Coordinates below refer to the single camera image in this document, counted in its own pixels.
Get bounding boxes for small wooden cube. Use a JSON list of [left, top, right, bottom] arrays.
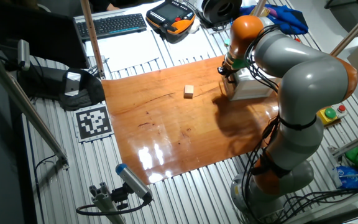
[[183, 85, 195, 100]]

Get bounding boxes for black fabric bag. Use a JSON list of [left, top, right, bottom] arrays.
[[17, 65, 106, 112]]

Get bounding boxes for slanted metal frame post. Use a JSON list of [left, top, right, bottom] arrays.
[[326, 1, 358, 60]]

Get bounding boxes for small grey depth camera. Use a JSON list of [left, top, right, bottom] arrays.
[[17, 39, 30, 72]]

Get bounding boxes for black computer monitor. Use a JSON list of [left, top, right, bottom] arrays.
[[0, 2, 90, 70]]

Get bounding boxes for black camera cable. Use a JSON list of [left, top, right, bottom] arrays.
[[75, 198, 152, 217]]

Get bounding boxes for glossy wooden board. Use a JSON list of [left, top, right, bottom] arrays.
[[101, 55, 291, 186]]

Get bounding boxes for grey aluminium frame beam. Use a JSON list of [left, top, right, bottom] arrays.
[[331, 127, 358, 158], [0, 40, 70, 170]]

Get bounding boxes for black white fiducial marker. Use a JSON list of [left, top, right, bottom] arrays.
[[73, 104, 114, 143]]

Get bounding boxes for blue cloth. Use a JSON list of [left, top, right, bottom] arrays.
[[239, 4, 310, 35]]

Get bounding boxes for yellow grey button box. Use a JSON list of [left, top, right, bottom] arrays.
[[316, 105, 347, 127]]

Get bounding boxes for black cables at base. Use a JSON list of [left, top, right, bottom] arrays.
[[277, 186, 358, 218]]

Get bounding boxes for grey camera blue end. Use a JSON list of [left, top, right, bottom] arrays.
[[115, 163, 154, 202]]

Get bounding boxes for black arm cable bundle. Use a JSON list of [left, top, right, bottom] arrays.
[[240, 24, 288, 223]]

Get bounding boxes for aluminium profile camera mount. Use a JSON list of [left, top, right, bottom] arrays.
[[88, 182, 127, 224]]

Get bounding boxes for white drawer cabinet housing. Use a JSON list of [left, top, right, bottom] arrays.
[[230, 67, 281, 101]]

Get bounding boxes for wood-coloured upright post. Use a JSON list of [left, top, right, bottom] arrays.
[[80, 0, 106, 80]]

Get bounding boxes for white paper sheet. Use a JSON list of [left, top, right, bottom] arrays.
[[85, 29, 161, 73]]

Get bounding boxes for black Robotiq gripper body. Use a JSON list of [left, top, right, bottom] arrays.
[[218, 63, 235, 78]]

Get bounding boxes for black metal drawer handle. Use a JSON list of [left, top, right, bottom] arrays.
[[221, 76, 237, 101]]

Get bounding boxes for black computer keyboard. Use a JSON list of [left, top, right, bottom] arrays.
[[75, 12, 148, 41]]

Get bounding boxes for thin metal frame post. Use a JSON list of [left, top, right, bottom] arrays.
[[250, 0, 269, 16]]

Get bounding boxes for blue plastic bag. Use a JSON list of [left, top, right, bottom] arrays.
[[334, 164, 358, 190]]

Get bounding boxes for orange black teach pendant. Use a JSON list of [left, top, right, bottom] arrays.
[[145, 0, 196, 44]]

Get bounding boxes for black filament spool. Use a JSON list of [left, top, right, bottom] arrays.
[[202, 0, 243, 27]]

